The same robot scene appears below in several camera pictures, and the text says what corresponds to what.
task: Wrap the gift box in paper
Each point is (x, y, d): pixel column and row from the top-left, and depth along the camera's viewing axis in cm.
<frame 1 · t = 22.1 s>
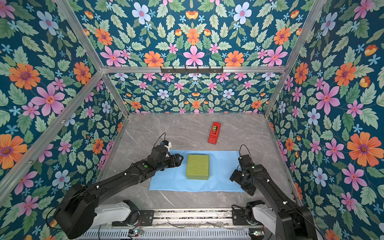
left hand: (180, 155, 83), fingers open
right hand: (236, 183, 84), fingers open
green gift box: (198, 167, 86), point 8 cm above the table
red tape dispenser: (214, 133, 104), point 6 cm above the table

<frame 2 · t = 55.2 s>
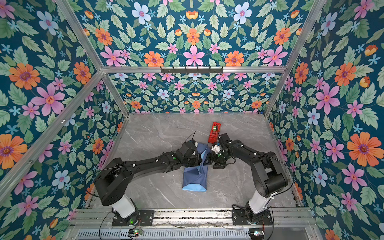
left hand: (206, 159, 83), fingers closed
right hand: (208, 164, 88), fingers open
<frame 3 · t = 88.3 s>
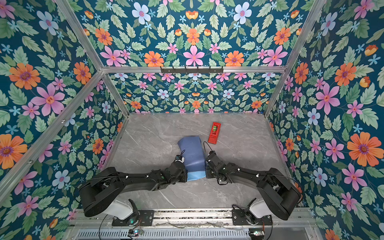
left hand: (190, 172, 86), fingers closed
right hand: (206, 170, 88), fingers open
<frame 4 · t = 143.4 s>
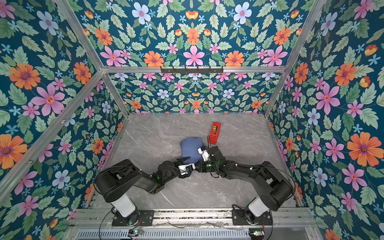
left hand: (191, 158, 86), fingers open
right hand: (192, 166, 84), fingers closed
